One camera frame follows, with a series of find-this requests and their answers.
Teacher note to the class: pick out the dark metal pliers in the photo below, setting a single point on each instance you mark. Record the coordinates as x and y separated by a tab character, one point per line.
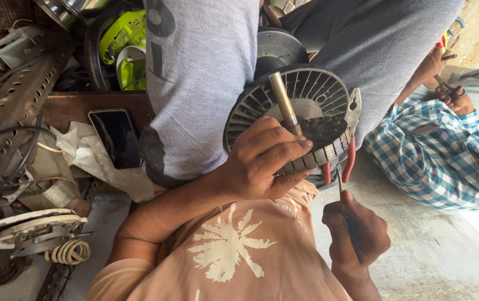
444	85

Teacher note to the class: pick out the grey trousers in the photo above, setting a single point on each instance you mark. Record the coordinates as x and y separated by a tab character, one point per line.
197	83

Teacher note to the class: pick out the lime green plastic appliance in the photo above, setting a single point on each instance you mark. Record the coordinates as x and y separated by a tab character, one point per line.
126	46

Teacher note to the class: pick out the person's right hand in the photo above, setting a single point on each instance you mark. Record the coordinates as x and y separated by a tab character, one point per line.
360	238

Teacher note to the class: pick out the peach palm-print t-shirt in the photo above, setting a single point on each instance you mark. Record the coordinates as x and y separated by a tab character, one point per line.
231	251

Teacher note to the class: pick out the person's left hand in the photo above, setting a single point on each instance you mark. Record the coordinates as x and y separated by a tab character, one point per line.
256	163

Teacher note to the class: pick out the rusty perforated metal angle bar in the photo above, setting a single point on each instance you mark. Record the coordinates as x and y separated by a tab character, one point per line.
9	113

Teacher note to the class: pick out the white-rimmed fan motor base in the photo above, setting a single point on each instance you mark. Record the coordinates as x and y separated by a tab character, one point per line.
26	232

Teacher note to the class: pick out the grey electrical box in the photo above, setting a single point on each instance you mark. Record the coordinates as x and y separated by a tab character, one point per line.
15	46

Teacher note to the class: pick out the crumpled white plastic bag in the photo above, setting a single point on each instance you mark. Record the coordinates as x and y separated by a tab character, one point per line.
97	171

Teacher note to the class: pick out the black smartphone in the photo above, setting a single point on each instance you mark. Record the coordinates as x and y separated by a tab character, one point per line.
115	138

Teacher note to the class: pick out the grey finned motor rotor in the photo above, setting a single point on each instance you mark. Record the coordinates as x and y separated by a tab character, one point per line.
319	100

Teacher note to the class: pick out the thin metal screwdriver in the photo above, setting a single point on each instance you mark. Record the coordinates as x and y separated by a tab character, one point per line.
340	184

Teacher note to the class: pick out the brown wooden plank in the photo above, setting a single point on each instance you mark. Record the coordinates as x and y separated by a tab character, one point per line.
65	111

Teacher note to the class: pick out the dark round motor cover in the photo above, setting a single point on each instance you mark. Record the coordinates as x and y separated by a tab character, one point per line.
279	48

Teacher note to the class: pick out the steel pot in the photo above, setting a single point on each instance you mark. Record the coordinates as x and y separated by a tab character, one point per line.
61	10

